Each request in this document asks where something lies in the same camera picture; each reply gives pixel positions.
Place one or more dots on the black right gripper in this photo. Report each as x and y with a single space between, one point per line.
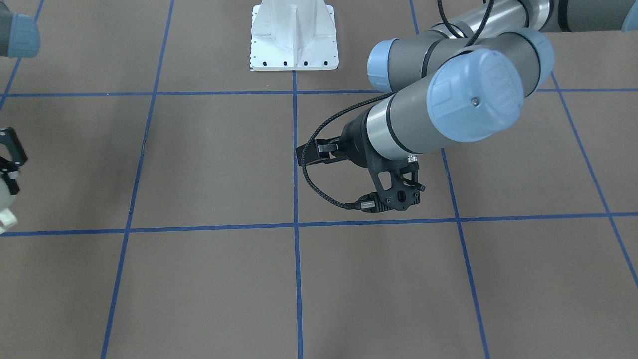
10 152

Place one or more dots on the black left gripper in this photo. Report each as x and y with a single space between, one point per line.
355 138

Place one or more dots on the white HOME mug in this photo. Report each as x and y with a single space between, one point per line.
7 218

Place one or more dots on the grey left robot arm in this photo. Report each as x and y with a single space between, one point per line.
460 81

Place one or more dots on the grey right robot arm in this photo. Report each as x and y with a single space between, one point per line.
19 38

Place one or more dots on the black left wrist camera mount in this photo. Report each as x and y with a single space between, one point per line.
396 186

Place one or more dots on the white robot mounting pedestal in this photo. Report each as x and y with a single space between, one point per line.
293 35

